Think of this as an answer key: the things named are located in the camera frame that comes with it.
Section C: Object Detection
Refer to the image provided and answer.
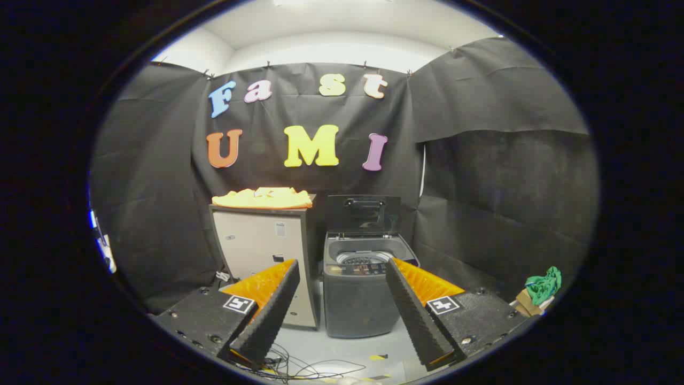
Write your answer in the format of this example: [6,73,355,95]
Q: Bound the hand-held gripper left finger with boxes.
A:
[152,259,301,369]

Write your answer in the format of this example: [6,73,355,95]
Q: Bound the white and blue object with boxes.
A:
[88,209,117,274]

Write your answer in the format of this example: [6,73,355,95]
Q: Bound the yellow-orange polo shirt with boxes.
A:
[212,187,314,210]

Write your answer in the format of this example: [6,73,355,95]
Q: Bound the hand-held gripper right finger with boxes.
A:
[385,258,535,372]

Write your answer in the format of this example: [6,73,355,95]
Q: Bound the brown cardboard box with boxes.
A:
[515,289,556,317]

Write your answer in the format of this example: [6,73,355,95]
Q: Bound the grey washing machine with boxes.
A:
[322,231,420,338]

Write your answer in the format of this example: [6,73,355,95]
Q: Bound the green cloth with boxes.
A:
[525,266,563,306]

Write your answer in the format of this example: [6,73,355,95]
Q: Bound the beige cabinet with dark top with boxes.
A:
[208,194,320,329]

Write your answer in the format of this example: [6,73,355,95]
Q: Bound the black cables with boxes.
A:
[235,342,369,381]

